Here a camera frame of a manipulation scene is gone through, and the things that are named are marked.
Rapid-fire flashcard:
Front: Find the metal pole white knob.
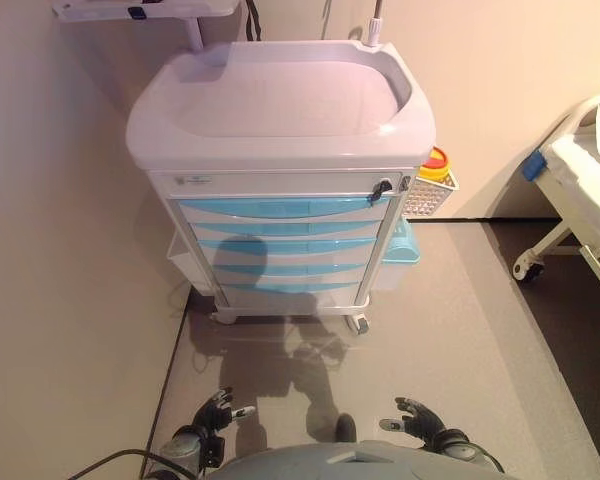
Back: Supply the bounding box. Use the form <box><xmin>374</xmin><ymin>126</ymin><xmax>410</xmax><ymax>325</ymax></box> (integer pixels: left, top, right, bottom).
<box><xmin>362</xmin><ymin>0</ymin><xmax>387</xmax><ymax>51</ymax></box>

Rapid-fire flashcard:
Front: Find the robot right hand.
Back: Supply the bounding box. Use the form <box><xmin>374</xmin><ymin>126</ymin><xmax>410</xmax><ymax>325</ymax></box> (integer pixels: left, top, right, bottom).
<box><xmin>378</xmin><ymin>396</ymin><xmax>454</xmax><ymax>451</ymax></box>

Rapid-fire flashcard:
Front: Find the grey robot torso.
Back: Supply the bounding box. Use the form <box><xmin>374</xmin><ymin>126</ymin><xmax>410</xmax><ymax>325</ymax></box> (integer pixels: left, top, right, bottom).
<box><xmin>214</xmin><ymin>440</ymin><xmax>524</xmax><ymax>480</ymax></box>

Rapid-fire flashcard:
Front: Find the blue bed clip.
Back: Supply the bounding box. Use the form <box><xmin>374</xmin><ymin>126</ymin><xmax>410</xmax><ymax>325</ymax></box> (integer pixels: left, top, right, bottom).
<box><xmin>522</xmin><ymin>152</ymin><xmax>549</xmax><ymax>184</ymax></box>

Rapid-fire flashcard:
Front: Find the black hanging strap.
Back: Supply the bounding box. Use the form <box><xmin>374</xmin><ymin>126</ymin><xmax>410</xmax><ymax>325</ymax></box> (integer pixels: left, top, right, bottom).
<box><xmin>243</xmin><ymin>0</ymin><xmax>265</xmax><ymax>42</ymax></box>

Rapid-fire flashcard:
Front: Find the yellow sharps container red lid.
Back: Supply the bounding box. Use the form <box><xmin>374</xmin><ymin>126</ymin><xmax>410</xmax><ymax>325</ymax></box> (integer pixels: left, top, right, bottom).
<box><xmin>418</xmin><ymin>146</ymin><xmax>455</xmax><ymax>181</ymax></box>

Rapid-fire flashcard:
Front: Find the white bed caster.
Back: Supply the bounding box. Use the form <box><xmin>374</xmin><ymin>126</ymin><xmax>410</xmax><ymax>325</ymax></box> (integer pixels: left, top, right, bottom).
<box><xmin>512</xmin><ymin>257</ymin><xmax>546</xmax><ymax>284</ymax></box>

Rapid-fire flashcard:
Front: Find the perforated metal basket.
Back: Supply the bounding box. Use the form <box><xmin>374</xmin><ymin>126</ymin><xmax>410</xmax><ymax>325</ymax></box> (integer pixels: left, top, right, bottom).
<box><xmin>403</xmin><ymin>167</ymin><xmax>461</xmax><ymax>220</ymax></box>

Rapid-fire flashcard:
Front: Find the blue lidded waste bin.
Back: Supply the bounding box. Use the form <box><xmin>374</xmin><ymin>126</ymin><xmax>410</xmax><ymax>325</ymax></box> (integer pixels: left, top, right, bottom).
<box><xmin>374</xmin><ymin>217</ymin><xmax>424</xmax><ymax>291</ymax></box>

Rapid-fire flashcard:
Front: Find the robot left leg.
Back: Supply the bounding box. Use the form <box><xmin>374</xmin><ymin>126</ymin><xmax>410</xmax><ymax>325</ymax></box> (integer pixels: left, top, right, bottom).
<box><xmin>333</xmin><ymin>413</ymin><xmax>359</xmax><ymax>444</ymax></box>

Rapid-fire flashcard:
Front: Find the clear plastic side bin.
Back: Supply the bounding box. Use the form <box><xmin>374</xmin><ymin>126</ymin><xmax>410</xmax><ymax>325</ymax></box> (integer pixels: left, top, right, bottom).
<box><xmin>166</xmin><ymin>230</ymin><xmax>216</xmax><ymax>294</ymax></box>

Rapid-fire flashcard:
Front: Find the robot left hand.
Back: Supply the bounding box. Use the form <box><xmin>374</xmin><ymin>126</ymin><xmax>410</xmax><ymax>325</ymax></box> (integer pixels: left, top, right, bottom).
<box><xmin>192</xmin><ymin>385</ymin><xmax>257</xmax><ymax>439</ymax></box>

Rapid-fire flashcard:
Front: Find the white bed mattress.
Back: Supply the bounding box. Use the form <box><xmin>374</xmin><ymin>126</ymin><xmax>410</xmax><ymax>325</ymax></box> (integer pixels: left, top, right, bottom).
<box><xmin>549</xmin><ymin>94</ymin><xmax>600</xmax><ymax>256</ymax></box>

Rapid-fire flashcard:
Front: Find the white medical cart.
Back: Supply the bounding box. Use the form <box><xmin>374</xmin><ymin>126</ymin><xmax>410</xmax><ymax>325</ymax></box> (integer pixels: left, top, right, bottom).
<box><xmin>124</xmin><ymin>39</ymin><xmax>439</xmax><ymax>334</ymax></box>

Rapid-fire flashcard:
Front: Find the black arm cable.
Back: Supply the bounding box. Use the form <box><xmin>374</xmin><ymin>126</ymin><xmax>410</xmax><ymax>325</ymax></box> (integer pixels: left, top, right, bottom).
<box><xmin>67</xmin><ymin>448</ymin><xmax>201</xmax><ymax>480</ymax></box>

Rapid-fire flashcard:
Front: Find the white floor cable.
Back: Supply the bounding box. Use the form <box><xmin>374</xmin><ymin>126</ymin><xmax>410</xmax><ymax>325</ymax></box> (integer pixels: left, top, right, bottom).
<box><xmin>166</xmin><ymin>277</ymin><xmax>191</xmax><ymax>314</ymax></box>

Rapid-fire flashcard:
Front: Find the white cart caster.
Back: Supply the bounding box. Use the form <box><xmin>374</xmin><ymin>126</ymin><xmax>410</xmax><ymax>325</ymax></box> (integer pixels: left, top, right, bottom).
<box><xmin>212</xmin><ymin>304</ymin><xmax>241</xmax><ymax>325</ymax></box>
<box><xmin>347</xmin><ymin>309</ymin><xmax>371</xmax><ymax>335</ymax></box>

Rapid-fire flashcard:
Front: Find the white hospital bed frame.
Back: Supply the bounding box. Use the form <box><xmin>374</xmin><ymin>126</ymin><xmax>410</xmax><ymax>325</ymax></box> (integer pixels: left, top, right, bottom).
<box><xmin>512</xmin><ymin>92</ymin><xmax>600</xmax><ymax>321</ymax></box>

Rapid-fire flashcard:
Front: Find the black cart key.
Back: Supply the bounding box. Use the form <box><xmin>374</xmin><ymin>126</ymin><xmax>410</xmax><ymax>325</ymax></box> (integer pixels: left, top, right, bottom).
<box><xmin>367</xmin><ymin>179</ymin><xmax>396</xmax><ymax>204</ymax></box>

